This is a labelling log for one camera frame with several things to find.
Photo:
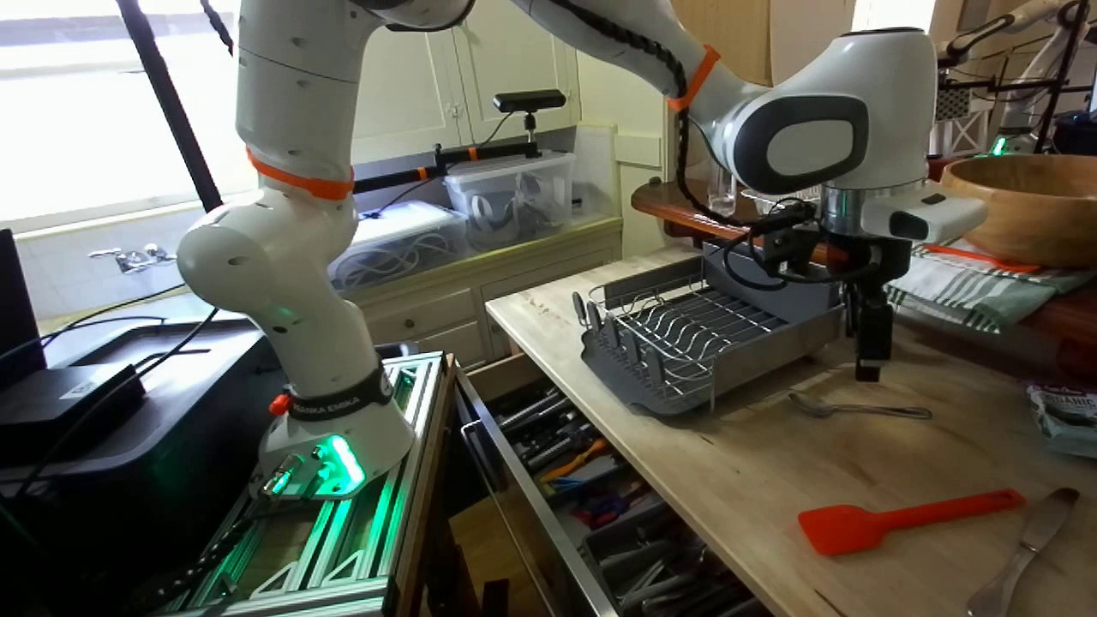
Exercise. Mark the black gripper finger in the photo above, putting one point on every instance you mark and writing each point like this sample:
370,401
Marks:
872,336

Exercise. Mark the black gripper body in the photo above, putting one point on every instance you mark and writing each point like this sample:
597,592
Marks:
879,260

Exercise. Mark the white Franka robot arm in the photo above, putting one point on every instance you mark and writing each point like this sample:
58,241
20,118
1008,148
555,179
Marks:
297,285

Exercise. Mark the green striped dish towel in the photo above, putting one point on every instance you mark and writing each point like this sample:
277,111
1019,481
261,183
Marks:
970,291

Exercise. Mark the orange plastic utensil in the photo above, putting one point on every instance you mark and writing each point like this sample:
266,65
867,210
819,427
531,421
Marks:
960,254

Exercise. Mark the wooden bowl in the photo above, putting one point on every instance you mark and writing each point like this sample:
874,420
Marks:
1028,210

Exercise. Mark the red silicone spatula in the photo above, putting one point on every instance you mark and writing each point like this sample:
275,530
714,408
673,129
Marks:
850,530

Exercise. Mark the steel butter knife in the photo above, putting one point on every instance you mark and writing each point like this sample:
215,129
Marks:
1034,532

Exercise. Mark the black tripod stand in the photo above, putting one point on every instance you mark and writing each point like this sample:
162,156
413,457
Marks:
1061,70

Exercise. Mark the open tool drawer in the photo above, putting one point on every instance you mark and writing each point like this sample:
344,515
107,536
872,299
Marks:
594,515

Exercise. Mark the small clear storage bin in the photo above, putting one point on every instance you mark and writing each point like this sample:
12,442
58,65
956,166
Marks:
514,200

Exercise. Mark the white drawer cabinet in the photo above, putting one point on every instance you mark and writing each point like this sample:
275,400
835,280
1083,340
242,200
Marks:
481,285

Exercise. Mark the large clear storage bin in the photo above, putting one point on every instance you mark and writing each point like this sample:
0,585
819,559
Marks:
395,244

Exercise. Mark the large black control box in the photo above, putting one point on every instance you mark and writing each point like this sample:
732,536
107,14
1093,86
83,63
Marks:
173,457

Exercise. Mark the black slanted pole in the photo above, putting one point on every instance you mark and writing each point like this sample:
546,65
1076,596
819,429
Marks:
173,106

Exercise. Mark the metal window latch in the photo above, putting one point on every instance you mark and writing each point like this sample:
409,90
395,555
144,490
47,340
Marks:
130,258

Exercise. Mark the small black box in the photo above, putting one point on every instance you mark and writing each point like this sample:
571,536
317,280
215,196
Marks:
69,407

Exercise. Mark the black monitor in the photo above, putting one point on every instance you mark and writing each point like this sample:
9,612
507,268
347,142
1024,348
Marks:
18,311

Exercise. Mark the black stereo camera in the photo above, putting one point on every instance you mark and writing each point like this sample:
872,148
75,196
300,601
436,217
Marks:
531,100

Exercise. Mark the black camera stand rod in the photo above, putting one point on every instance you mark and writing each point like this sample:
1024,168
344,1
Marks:
458,156

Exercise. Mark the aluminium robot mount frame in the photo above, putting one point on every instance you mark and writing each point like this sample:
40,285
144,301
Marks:
344,548

